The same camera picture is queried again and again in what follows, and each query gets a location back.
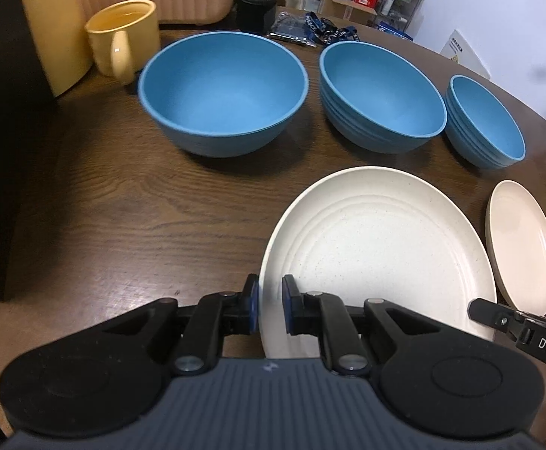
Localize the cream plate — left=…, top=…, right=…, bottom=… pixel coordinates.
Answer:
left=259, top=166, right=496, bottom=359
left=486, top=180, right=546, bottom=316

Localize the blue bowl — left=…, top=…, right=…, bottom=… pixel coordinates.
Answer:
left=319, top=41, right=447, bottom=155
left=138, top=31, right=309, bottom=159
left=444, top=75, right=526, bottom=169

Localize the yellow mug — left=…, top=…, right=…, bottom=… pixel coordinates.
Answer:
left=85, top=0, right=160, bottom=86

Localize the black paper bag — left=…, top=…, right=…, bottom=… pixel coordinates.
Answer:
left=0, top=0, right=61, bottom=302

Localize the black cup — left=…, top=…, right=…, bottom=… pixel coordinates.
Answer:
left=234, top=0, right=277, bottom=36

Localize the yellow thermos jug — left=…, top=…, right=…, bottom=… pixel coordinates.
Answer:
left=22, top=0, right=93, bottom=96

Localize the blue lanyard bundle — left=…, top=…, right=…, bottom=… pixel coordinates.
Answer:
left=269, top=10, right=362, bottom=48

